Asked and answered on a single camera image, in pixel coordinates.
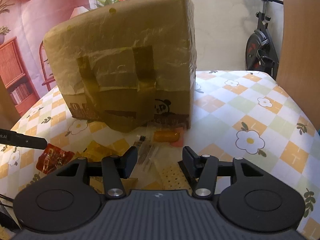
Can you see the brown cardboard box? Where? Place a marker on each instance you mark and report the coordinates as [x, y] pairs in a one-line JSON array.
[[127, 63]]

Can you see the clear barcode wrapper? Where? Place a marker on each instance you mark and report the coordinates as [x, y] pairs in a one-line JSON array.
[[146, 153]]

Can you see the black exercise bike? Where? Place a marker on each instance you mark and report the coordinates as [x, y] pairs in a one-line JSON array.
[[260, 53]]

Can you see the orange jelly snack pack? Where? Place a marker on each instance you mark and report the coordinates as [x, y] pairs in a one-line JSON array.
[[175, 137]]

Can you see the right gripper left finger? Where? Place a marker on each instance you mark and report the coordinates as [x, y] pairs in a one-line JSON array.
[[116, 168]]

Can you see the cracker packet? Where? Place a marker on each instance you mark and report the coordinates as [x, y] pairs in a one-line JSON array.
[[170, 176]]

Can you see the printed room backdrop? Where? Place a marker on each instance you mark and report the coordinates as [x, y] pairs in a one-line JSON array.
[[24, 68]]

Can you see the checkered floral tablecloth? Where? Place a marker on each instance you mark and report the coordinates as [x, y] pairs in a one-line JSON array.
[[235, 114]]

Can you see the red shiny snack packet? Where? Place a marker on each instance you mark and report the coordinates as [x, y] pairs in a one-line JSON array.
[[53, 158]]

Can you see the small yellow snack packet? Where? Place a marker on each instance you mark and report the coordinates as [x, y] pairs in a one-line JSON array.
[[95, 152]]

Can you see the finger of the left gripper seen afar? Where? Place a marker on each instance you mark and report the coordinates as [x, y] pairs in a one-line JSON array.
[[27, 141]]

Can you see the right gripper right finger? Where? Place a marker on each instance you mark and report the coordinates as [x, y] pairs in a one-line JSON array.
[[200, 173]]

